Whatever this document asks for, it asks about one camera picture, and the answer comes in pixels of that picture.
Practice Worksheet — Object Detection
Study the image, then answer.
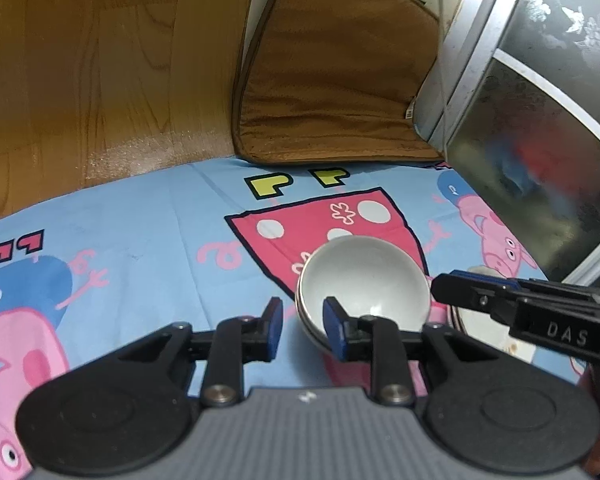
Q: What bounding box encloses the large white floral plate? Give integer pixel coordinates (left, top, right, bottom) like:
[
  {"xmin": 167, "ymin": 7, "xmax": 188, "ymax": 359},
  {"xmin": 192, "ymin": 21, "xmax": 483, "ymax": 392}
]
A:
[{"xmin": 447, "ymin": 304, "xmax": 537, "ymax": 365}]

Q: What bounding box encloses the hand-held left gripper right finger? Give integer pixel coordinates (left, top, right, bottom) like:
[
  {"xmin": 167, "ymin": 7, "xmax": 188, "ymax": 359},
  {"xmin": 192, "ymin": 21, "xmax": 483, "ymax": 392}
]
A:
[{"xmin": 322, "ymin": 296, "xmax": 501, "ymax": 407}]

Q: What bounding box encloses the frosted glass sliding door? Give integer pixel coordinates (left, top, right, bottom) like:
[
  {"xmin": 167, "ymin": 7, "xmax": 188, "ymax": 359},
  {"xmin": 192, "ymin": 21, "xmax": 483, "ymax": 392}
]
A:
[{"xmin": 424, "ymin": 0, "xmax": 600, "ymax": 287}]

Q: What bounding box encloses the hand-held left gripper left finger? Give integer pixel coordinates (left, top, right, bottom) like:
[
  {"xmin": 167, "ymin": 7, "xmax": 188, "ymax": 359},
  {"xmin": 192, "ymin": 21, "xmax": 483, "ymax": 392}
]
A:
[{"xmin": 116, "ymin": 296, "xmax": 285, "ymax": 408}]

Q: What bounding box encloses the blue cartoon pig printed blanket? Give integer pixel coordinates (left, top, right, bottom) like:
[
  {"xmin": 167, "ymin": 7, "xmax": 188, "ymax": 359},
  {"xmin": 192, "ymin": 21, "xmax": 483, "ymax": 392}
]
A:
[{"xmin": 0, "ymin": 157, "xmax": 597, "ymax": 480}]

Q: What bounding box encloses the brown seat cushion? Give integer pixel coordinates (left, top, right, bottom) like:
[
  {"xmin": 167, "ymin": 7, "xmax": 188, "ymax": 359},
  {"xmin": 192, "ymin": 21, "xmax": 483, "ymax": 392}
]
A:
[{"xmin": 231, "ymin": 0, "xmax": 444, "ymax": 167}]

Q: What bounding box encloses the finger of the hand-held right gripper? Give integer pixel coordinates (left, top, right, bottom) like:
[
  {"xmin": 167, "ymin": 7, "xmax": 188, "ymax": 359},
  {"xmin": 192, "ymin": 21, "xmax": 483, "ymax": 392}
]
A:
[
  {"xmin": 431, "ymin": 272, "xmax": 520, "ymax": 324},
  {"xmin": 449, "ymin": 268, "xmax": 537, "ymax": 292}
]

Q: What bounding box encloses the person's right hand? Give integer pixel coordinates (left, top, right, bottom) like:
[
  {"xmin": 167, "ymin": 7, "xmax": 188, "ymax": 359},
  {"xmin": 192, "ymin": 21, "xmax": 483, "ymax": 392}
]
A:
[{"xmin": 577, "ymin": 364, "xmax": 600, "ymax": 480}]

